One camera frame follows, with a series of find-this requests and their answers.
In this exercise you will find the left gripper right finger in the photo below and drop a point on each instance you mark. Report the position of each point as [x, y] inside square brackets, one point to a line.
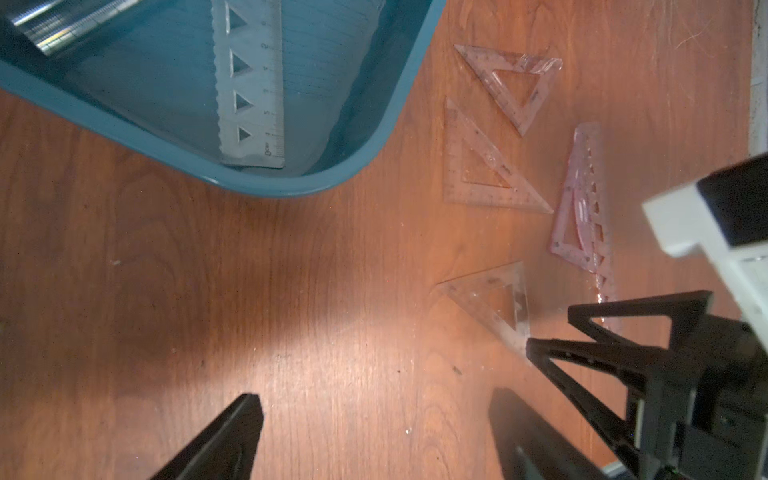
[528, 447]

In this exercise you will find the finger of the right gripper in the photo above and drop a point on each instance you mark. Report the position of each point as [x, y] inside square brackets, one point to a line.
[606, 382]
[684, 310]

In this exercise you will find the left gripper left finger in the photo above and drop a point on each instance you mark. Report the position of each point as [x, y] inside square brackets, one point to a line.
[225, 449]

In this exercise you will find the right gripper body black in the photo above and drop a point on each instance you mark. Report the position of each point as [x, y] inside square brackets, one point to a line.
[705, 411]

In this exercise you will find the clear small triangle ruler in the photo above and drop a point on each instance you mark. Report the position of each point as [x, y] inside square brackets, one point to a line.
[497, 299]

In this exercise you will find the clear set square triangle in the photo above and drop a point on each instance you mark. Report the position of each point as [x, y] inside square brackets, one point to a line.
[477, 173]

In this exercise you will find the teal plastic storage tray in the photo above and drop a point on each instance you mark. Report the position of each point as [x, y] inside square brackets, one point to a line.
[142, 73]

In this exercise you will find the clear stencil ruler with holes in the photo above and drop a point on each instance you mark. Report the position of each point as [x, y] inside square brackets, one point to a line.
[248, 60]

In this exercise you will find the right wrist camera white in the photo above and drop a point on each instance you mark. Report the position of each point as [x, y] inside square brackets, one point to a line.
[723, 216]

